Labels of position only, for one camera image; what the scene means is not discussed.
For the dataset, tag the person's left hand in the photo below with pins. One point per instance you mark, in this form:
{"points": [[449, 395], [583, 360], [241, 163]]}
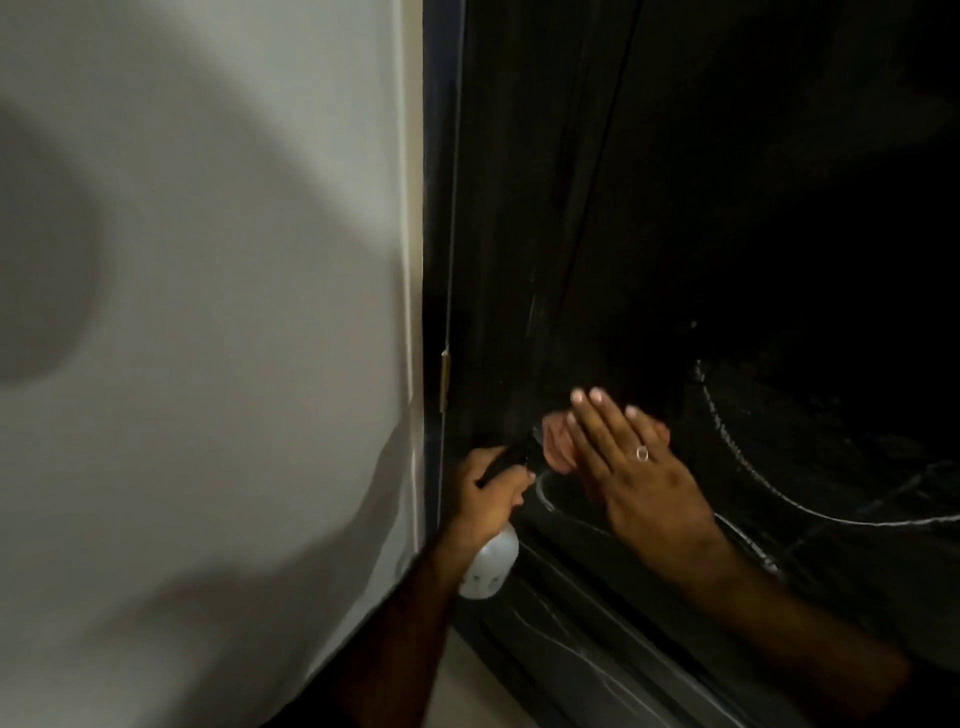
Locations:
{"points": [[484, 510]]}

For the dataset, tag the person's right hand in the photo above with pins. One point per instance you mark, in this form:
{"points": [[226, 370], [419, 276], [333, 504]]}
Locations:
{"points": [[652, 502]]}

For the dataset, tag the white spray bottle black trigger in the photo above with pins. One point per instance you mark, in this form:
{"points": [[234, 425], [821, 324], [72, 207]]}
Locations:
{"points": [[491, 566]]}

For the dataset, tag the orange checked cloth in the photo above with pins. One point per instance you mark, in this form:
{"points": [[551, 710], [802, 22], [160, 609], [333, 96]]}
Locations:
{"points": [[556, 444]]}

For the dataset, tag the black wooden door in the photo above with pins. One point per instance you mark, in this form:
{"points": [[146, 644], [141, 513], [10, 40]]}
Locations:
{"points": [[750, 187]]}

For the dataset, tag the person's left forearm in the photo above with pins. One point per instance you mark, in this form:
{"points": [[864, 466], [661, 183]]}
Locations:
{"points": [[390, 645]]}

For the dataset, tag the person's right forearm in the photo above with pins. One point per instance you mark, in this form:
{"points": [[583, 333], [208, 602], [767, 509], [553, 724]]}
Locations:
{"points": [[795, 637]]}

